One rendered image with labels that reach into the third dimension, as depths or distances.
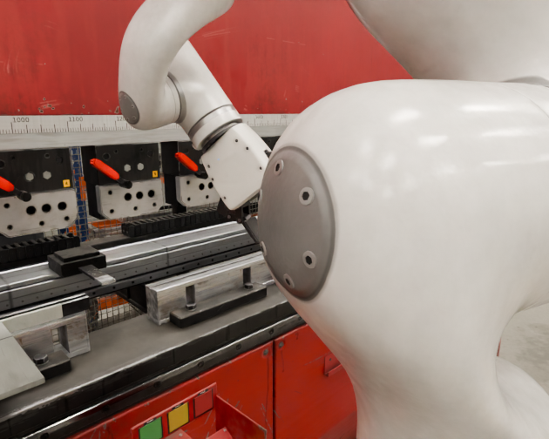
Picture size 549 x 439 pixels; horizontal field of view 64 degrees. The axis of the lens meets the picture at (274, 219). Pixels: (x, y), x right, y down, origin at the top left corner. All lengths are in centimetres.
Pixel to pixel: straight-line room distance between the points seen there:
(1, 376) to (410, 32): 77
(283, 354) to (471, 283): 122
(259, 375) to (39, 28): 99
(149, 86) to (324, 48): 93
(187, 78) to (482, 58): 47
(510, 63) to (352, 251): 17
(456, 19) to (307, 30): 114
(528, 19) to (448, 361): 19
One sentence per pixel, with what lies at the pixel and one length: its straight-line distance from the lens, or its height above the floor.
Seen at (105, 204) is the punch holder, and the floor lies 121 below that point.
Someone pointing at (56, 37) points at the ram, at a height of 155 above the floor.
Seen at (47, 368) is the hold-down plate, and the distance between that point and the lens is 105.
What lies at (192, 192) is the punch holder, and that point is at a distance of 113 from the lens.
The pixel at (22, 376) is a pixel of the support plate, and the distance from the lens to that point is 84.
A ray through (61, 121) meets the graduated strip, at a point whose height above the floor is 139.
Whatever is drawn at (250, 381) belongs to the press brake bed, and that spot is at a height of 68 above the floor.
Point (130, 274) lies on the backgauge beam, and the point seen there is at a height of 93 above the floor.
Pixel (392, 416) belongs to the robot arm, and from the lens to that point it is 24.
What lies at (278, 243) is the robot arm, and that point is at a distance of 18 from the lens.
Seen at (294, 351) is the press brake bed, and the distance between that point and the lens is 140.
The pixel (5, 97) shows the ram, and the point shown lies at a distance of 96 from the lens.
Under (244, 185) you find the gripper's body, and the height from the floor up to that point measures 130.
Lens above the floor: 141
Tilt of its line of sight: 14 degrees down
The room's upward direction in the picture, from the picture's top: straight up
